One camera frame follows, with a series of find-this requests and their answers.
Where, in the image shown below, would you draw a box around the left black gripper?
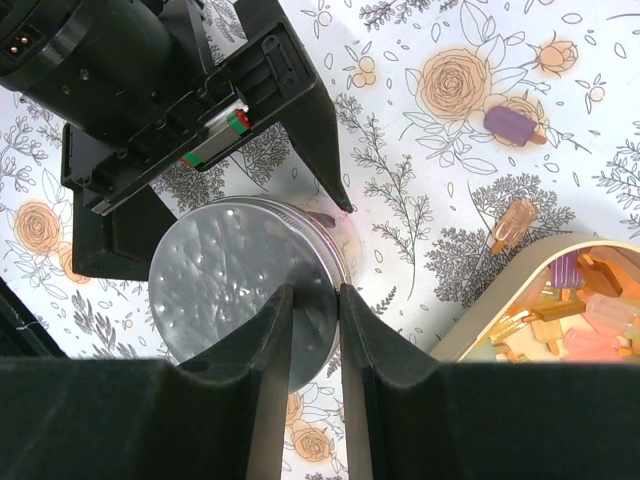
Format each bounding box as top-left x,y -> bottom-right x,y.
59,1 -> 354,281

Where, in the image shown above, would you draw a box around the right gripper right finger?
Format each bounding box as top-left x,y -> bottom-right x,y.
339,284 -> 639,479

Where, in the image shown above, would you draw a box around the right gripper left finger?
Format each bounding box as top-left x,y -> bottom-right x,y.
1,285 -> 294,479

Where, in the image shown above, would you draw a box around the silver jar lid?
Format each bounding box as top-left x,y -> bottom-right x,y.
148,196 -> 349,391

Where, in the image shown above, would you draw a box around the clear glass jar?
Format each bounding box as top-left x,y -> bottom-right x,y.
295,195 -> 364,285

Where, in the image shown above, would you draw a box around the beige tray gummy candies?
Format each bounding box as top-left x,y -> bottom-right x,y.
431,234 -> 639,363

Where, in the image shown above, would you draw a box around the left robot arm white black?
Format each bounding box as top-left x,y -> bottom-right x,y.
1,0 -> 352,281

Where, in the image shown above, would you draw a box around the orange popsicle candy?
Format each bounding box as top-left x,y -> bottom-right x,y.
491,199 -> 538,255

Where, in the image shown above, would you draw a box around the purple popsicle candy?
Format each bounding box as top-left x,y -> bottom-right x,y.
483,106 -> 547,147

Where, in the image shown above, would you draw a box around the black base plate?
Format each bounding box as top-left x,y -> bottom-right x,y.
0,280 -> 65,358

